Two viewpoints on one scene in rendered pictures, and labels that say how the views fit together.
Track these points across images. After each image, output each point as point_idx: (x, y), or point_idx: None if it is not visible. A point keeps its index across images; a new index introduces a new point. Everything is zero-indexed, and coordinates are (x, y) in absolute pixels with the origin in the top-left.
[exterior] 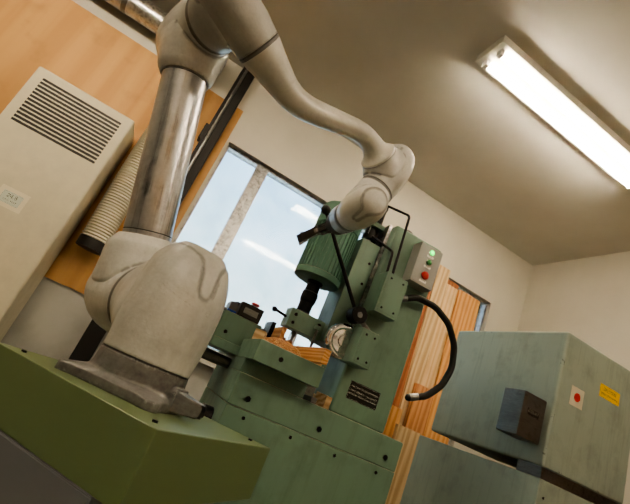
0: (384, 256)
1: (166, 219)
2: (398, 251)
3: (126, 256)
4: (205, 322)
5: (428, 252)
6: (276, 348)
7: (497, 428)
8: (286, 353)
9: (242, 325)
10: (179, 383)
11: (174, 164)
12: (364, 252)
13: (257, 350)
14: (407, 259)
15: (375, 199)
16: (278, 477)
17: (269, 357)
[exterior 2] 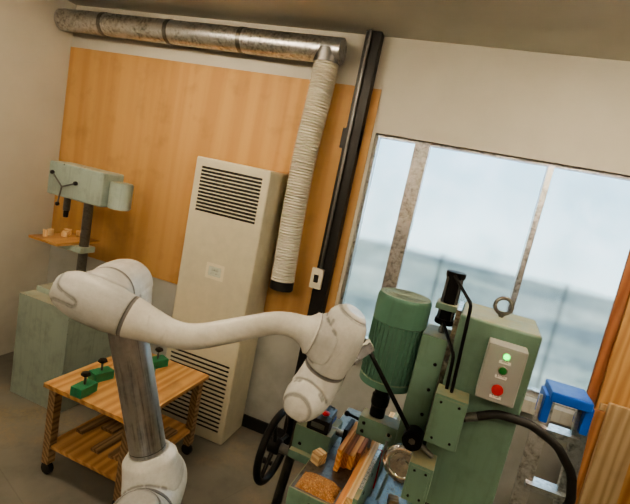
0: (449, 357)
1: (144, 445)
2: (457, 357)
3: (124, 482)
4: None
5: (500, 356)
6: (303, 495)
7: None
8: (313, 500)
9: (312, 437)
10: None
11: (133, 406)
12: (426, 351)
13: (287, 496)
14: (482, 358)
15: (293, 408)
16: None
17: (298, 503)
